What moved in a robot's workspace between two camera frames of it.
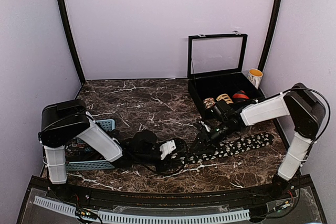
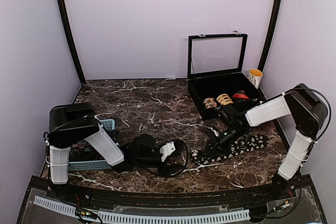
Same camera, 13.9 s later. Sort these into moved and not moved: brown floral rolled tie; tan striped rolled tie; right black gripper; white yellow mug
Moved: right black gripper
Not moved: tan striped rolled tie; white yellow mug; brown floral rolled tie
